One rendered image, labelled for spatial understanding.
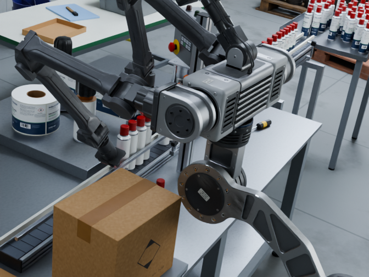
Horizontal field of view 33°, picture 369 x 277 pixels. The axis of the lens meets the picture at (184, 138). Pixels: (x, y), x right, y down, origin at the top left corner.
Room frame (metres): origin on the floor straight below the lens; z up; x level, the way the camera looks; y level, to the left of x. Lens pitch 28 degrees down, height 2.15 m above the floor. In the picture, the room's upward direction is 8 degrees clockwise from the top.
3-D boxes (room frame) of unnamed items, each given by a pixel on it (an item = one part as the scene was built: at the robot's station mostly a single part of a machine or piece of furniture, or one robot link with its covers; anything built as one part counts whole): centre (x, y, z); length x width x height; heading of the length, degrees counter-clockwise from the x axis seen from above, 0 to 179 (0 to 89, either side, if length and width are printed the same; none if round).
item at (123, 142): (2.06, 0.23, 0.98); 0.05 x 0.05 x 0.20
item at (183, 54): (2.31, 0.01, 1.38); 0.17 x 0.10 x 0.19; 29
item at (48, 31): (3.76, 0.91, 0.82); 0.34 x 0.24 x 0.04; 156
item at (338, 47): (4.33, -0.98, 0.46); 0.72 x 0.62 x 0.93; 154
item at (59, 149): (2.55, 0.48, 0.86); 0.80 x 0.67 x 0.05; 154
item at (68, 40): (2.66, 0.60, 1.04); 0.09 x 0.09 x 0.29
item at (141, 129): (2.16, 0.18, 0.98); 0.05 x 0.05 x 0.20
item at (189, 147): (2.22, -0.01, 1.17); 0.04 x 0.04 x 0.67; 64
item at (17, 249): (2.25, 0.14, 0.86); 1.65 x 0.08 x 0.04; 154
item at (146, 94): (1.51, 0.09, 1.45); 0.09 x 0.08 x 0.12; 150
